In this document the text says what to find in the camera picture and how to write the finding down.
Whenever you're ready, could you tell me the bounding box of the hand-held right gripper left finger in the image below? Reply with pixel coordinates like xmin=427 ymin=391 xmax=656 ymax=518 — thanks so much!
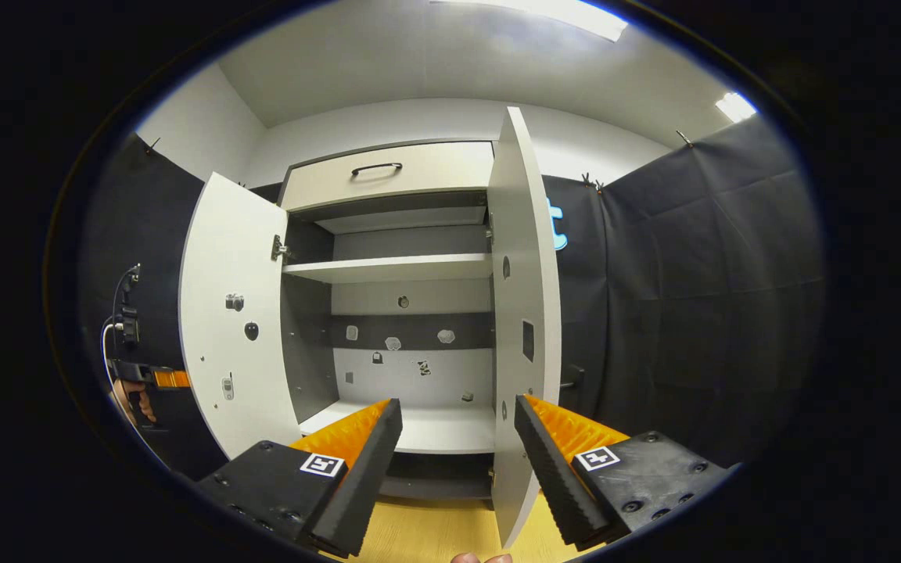
xmin=196 ymin=397 xmax=403 ymax=558

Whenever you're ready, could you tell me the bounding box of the black backdrop cloth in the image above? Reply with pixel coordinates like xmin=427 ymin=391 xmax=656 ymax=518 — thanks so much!
xmin=79 ymin=117 xmax=825 ymax=482

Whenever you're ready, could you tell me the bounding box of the beige cabinet door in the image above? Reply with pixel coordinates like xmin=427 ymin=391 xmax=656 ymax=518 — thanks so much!
xmin=178 ymin=172 xmax=303 ymax=461
xmin=488 ymin=106 xmax=586 ymax=548

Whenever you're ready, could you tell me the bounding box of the light wooden base board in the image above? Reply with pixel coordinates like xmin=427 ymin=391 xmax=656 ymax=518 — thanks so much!
xmin=325 ymin=493 xmax=600 ymax=563

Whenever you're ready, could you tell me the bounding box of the thick white cabinet shelf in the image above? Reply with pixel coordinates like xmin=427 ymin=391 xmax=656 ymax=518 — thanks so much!
xmin=282 ymin=253 xmax=494 ymax=284

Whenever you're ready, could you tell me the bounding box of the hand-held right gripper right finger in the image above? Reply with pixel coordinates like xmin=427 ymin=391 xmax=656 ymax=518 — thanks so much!
xmin=515 ymin=393 xmax=737 ymax=552

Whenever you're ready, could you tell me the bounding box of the beige cabinet drawer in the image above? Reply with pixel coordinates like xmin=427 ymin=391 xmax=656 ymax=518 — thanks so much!
xmin=280 ymin=142 xmax=495 ymax=212

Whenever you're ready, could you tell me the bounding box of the small ceiling light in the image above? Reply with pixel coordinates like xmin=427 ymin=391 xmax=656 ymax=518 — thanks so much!
xmin=715 ymin=92 xmax=759 ymax=124

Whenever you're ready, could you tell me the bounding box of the beige double-door shoe cabinet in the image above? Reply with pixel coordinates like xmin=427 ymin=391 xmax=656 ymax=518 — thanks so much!
xmin=271 ymin=139 xmax=498 ymax=501

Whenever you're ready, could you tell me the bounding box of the long ceiling light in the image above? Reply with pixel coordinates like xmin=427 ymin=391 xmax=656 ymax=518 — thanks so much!
xmin=431 ymin=0 xmax=628 ymax=42

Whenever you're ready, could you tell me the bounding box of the white cabinet floor shelf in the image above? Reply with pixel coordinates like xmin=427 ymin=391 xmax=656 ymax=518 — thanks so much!
xmin=300 ymin=400 xmax=496 ymax=454

